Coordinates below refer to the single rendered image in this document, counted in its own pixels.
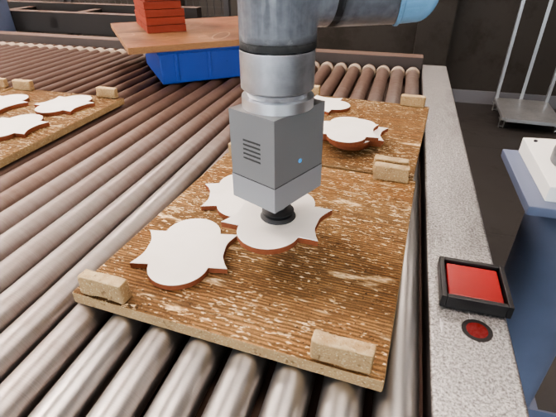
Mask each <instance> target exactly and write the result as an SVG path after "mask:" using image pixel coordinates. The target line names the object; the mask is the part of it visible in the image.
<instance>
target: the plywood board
mask: <svg viewBox="0 0 556 417"><path fill-rule="evenodd" d="M185 25H186V31H174V32H162V33H149V34H148V33H147V32H146V31H145V30H144V29H143V28H141V27H140V26H139V25H138V24H137V22H119V23H111V28H112V29H113V31H114V33H115V35H116V36H117V38H118V39H119V40H120V42H121V43H122V45H123V47H124V48H125V50H126V51H127V53H128V54H129V55H137V54H147V53H157V52H167V51H178V50H197V49H207V48H218V47H228V46H239V33H238V16H234V17H205V18H191V19H185Z"/></svg>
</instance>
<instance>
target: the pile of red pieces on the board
mask: <svg viewBox="0 0 556 417"><path fill-rule="evenodd" d="M133 2H134V5H135V10H134V11H135V16H136V19H137V24H138V25H139V26H140V27H141V28H143V29H144V30H145V31H146V32H147V33H148V34H149V33H162V32H174V31H186V25H185V17H184V15H185V10H184V9H183V8H182V7H181V3H180V0H133Z"/></svg>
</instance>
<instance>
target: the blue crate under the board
mask: <svg viewBox="0 0 556 417"><path fill-rule="evenodd" d="M146 62H147V64H148V65H149V66H150V68H151V69H152V71H153V72H154V73H155V75H156V76H157V77H158V79H159V80H160V81H161V82H162V83H163V84H179V83H187V82H194V81H202V80H210V79H224V78H232V77H240V60H239V46H228V47H218V48H207V49H197V50H178V51H167V52H157V53H147V54H146Z"/></svg>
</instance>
